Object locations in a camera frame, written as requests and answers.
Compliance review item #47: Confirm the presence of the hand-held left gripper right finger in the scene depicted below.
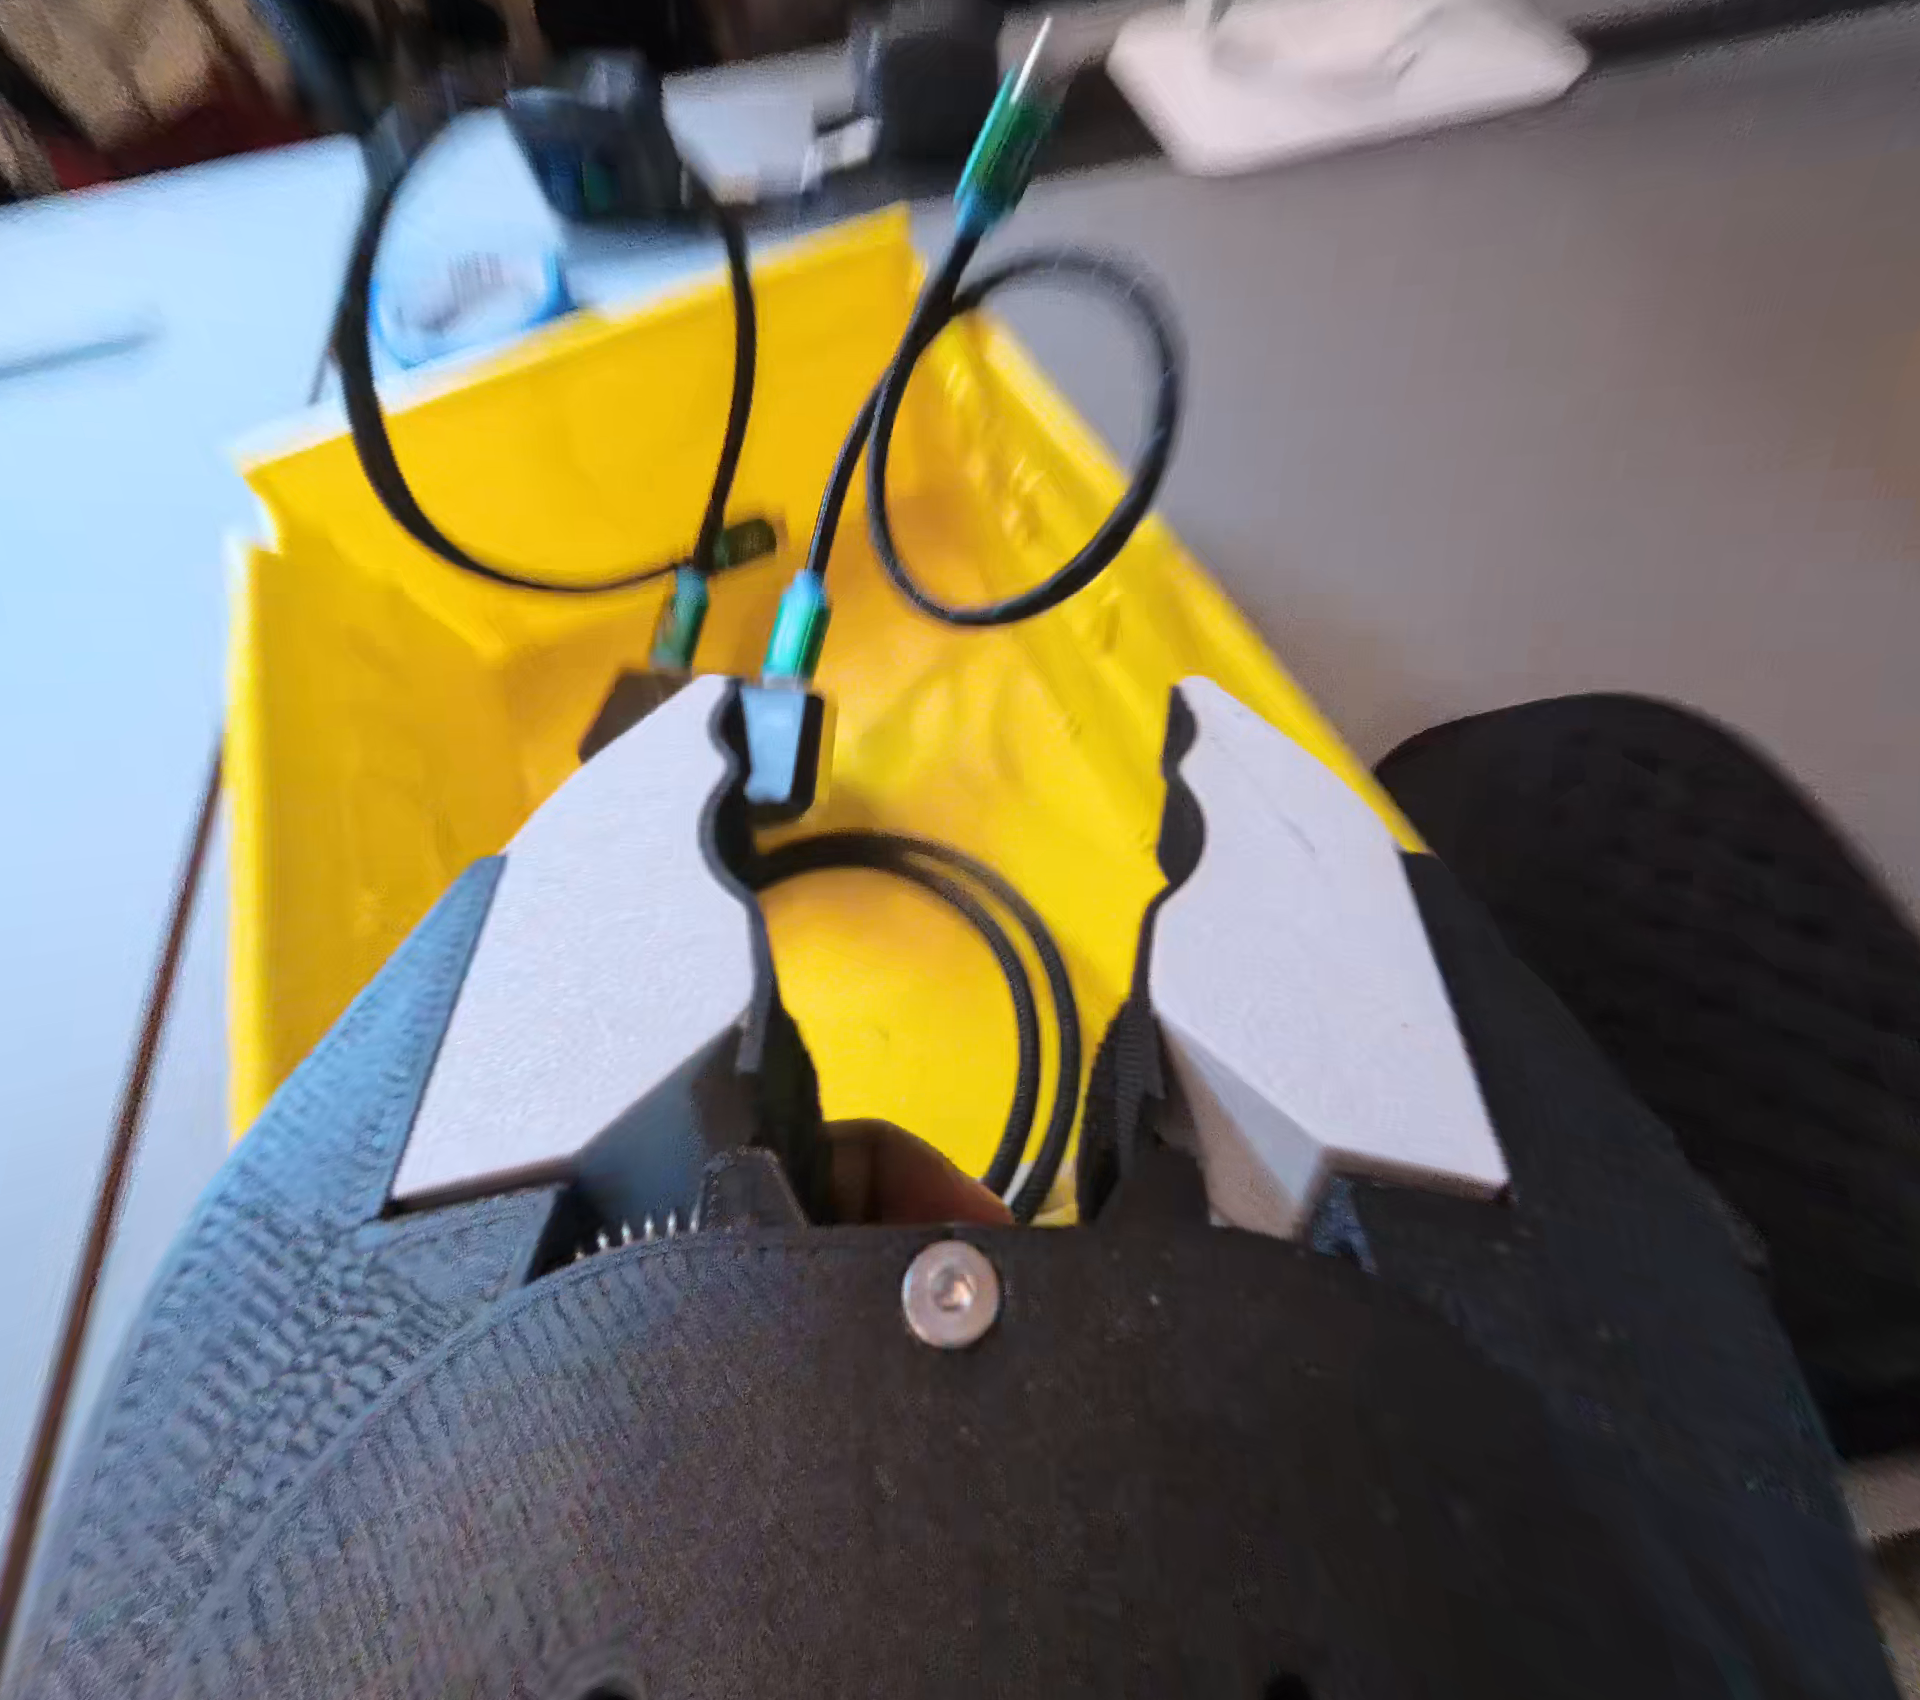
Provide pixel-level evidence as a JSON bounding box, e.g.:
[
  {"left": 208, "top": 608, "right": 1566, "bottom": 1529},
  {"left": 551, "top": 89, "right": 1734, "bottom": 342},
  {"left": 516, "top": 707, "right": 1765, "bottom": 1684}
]
[{"left": 1076, "top": 674, "right": 1513, "bottom": 1241}]

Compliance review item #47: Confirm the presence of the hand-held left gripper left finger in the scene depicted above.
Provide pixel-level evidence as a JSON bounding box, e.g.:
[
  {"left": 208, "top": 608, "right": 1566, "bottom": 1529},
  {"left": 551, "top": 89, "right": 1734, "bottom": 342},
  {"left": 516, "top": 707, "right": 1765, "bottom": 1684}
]
[{"left": 391, "top": 674, "right": 830, "bottom": 1230}]

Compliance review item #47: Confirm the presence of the yellow plastic bin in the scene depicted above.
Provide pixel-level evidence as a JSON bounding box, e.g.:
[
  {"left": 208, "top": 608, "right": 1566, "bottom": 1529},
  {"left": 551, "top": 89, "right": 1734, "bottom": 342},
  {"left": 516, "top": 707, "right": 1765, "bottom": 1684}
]
[{"left": 224, "top": 203, "right": 1429, "bottom": 1141}]

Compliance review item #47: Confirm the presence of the black square hdmi hub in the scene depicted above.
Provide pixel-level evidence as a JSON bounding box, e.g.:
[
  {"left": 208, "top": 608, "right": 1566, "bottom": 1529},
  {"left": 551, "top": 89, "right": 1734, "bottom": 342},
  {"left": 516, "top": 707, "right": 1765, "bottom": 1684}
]
[{"left": 576, "top": 664, "right": 828, "bottom": 829}]

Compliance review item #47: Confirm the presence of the thin black hub cable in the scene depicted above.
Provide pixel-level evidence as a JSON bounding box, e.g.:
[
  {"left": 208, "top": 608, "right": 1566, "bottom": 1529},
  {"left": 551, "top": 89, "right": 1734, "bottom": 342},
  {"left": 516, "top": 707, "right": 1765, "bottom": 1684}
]
[{"left": 751, "top": 830, "right": 1087, "bottom": 1230}]

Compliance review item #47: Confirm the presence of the black braided hdmi cable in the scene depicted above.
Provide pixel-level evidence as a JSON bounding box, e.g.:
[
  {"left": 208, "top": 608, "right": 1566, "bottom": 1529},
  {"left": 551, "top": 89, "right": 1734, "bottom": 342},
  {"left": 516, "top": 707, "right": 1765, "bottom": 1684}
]
[
  {"left": 343, "top": 73, "right": 787, "bottom": 679},
  {"left": 763, "top": 20, "right": 1191, "bottom": 693}
]

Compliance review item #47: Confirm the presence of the black mesh armrest pad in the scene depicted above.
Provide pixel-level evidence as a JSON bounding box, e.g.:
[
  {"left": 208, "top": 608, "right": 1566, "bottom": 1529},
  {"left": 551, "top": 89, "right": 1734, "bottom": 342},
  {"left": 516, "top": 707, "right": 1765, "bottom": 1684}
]
[{"left": 1372, "top": 690, "right": 1920, "bottom": 1462}]

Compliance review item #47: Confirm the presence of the blue tape roll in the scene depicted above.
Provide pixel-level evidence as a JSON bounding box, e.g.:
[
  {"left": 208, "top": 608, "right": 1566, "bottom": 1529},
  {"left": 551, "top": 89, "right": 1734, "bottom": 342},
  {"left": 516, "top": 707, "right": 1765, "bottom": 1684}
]
[{"left": 367, "top": 244, "right": 581, "bottom": 371}]

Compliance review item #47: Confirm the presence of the black device with green lights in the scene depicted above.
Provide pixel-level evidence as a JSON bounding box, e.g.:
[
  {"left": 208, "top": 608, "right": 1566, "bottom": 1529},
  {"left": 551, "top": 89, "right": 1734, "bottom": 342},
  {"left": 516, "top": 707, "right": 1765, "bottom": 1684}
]
[{"left": 502, "top": 57, "right": 680, "bottom": 229}]

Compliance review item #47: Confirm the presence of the pale grey box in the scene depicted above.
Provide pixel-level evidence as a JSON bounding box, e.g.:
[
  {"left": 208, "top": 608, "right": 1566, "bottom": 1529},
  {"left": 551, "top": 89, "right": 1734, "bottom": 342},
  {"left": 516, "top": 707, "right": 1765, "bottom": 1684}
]
[{"left": 666, "top": 73, "right": 823, "bottom": 206}]

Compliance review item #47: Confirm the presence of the black power adapter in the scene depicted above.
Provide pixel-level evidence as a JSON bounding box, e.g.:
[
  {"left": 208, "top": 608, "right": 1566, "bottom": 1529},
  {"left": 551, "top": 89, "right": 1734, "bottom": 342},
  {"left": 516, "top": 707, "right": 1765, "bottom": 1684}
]
[{"left": 862, "top": 0, "right": 1002, "bottom": 160}]

